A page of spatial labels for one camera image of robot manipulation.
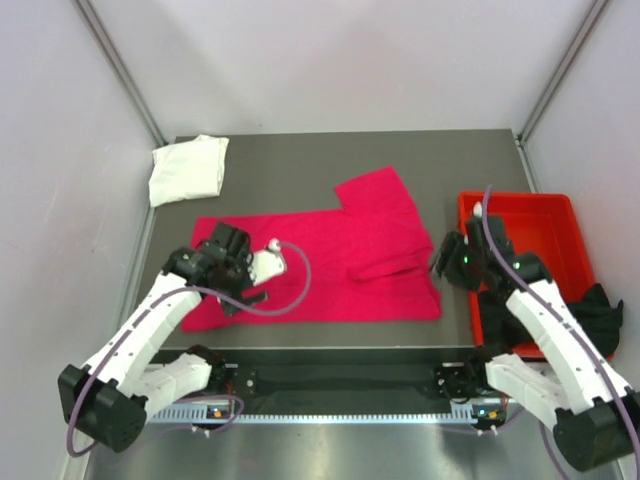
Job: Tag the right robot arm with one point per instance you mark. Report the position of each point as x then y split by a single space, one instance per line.
590 409

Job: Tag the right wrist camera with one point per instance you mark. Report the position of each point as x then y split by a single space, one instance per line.
487 233

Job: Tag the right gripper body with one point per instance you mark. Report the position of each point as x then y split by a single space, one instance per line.
464 269

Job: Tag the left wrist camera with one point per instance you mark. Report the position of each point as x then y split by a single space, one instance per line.
267 264

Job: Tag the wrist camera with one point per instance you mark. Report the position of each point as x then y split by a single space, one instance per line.
487 233
267 264

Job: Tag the left aluminium frame post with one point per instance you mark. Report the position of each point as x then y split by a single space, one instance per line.
90 17

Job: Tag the aluminium frame post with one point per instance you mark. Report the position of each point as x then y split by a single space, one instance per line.
587 26
90 17

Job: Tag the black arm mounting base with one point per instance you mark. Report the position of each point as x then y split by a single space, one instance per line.
344 381

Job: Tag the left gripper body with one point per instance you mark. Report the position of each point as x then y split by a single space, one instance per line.
238 276

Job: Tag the red plastic bin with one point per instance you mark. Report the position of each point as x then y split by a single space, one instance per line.
546 225

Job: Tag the folded white t-shirt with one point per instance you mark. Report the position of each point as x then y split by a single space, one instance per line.
188 170

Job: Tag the black t-shirt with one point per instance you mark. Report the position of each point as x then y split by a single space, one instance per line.
492 323

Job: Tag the slotted grey cable duct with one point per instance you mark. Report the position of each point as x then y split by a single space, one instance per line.
457 414

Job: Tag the right aluminium frame post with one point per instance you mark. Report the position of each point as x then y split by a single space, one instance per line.
587 26

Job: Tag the pink t-shirt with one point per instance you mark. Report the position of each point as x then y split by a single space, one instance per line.
365 261

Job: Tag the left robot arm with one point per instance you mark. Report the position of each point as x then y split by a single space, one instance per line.
113 395

